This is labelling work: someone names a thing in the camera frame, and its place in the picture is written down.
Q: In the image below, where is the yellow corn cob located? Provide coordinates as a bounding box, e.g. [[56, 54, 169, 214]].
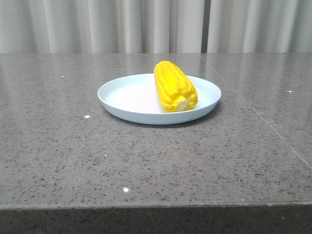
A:
[[154, 61, 198, 113]]

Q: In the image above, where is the light blue plate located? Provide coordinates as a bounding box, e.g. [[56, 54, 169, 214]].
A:
[[97, 74, 221, 125]]

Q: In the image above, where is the white pleated curtain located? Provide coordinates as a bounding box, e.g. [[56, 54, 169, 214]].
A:
[[0, 0, 312, 54]]

